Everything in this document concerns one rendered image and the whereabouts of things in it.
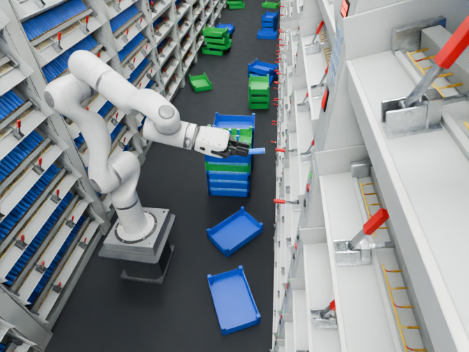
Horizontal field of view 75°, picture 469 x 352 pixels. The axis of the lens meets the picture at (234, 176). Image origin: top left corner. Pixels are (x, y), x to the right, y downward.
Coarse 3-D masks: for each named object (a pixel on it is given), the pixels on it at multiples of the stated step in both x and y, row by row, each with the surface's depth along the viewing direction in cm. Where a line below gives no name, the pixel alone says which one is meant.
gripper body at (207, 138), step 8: (200, 128) 98; (208, 128) 99; (216, 128) 100; (200, 136) 95; (208, 136) 95; (216, 136) 96; (224, 136) 97; (200, 144) 94; (208, 144) 93; (216, 144) 94; (224, 144) 94; (208, 152) 95
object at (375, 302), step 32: (320, 160) 49; (352, 160) 48; (352, 192) 46; (352, 224) 42; (384, 224) 40; (352, 256) 37; (384, 256) 37; (352, 288) 36; (384, 288) 34; (352, 320) 33; (384, 320) 32; (416, 320) 31
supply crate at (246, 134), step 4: (208, 124) 205; (220, 128) 206; (224, 128) 206; (228, 128) 206; (232, 132) 208; (236, 132) 207; (240, 132) 207; (244, 132) 207; (248, 132) 206; (232, 136) 207; (240, 136) 207; (244, 136) 207; (248, 136) 207; (240, 140) 204; (248, 140) 204; (248, 148) 191
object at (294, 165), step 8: (288, 128) 127; (296, 128) 126; (296, 136) 125; (296, 144) 121; (296, 160) 114; (296, 168) 110; (296, 176) 107; (296, 184) 104; (296, 192) 102; (296, 216) 94; (296, 224) 92; (296, 232) 90
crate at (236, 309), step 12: (216, 276) 170; (228, 276) 174; (240, 276) 174; (216, 288) 169; (228, 288) 169; (240, 288) 168; (216, 300) 164; (228, 300) 164; (240, 300) 163; (252, 300) 161; (216, 312) 154; (228, 312) 159; (240, 312) 159; (252, 312) 159; (228, 324) 154; (240, 324) 154; (252, 324) 153
